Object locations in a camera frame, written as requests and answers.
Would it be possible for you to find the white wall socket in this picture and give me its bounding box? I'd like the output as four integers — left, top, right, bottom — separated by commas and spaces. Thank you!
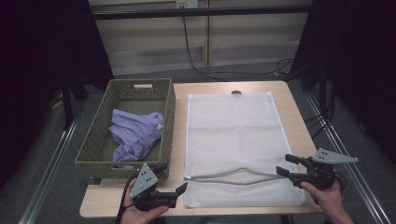
175, 0, 200, 9

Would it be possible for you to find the black floor cable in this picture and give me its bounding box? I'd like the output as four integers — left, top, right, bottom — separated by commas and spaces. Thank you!
181, 15, 295, 83

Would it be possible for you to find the black stand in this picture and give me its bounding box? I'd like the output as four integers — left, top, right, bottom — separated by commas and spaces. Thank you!
60, 74, 91, 131
299, 60, 336, 125

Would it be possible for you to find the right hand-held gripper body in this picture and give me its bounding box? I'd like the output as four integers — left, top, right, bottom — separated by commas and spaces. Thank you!
292, 147, 360, 191

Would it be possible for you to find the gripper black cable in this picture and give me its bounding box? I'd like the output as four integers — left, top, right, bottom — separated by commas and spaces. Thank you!
114, 175, 138, 224
333, 172, 347, 191

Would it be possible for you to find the metal floor rail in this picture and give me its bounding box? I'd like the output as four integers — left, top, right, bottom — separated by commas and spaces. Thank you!
18, 113, 82, 224
305, 92, 396, 224

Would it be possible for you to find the black curtain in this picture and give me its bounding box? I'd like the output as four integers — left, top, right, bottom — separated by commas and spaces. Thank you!
289, 0, 396, 164
0, 0, 115, 190

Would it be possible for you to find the person's left hand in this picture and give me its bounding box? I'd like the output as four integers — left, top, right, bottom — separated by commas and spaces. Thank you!
120, 178, 169, 224

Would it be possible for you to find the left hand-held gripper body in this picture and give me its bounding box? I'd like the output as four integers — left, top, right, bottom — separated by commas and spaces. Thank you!
130, 162, 178, 213

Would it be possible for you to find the black horizontal bar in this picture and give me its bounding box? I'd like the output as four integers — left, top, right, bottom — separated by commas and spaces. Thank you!
92, 5, 313, 21

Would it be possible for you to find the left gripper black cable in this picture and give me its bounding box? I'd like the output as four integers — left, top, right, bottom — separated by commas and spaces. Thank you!
114, 175, 138, 224

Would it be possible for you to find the yellow floor item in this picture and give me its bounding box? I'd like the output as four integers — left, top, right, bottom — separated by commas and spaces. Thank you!
48, 89, 64, 110

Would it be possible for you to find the white mesh laundry bag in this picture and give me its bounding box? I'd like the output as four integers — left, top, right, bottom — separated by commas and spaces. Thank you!
183, 91, 307, 209

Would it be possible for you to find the purple garment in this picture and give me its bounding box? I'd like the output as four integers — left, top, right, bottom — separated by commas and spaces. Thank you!
107, 108, 165, 163

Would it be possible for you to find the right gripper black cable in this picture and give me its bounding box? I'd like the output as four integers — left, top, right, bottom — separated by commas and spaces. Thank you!
333, 172, 347, 191

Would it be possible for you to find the person's right hand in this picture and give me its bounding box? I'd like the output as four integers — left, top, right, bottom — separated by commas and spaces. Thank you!
300, 179, 356, 224

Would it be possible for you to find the bundle of black cables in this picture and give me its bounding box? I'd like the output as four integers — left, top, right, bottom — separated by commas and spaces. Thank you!
303, 88, 336, 140

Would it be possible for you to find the green woven basket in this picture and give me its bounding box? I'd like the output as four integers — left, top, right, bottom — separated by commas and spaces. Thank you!
74, 77, 177, 180

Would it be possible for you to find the metal table bracket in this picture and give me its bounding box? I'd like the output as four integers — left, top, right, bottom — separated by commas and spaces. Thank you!
79, 176, 103, 188

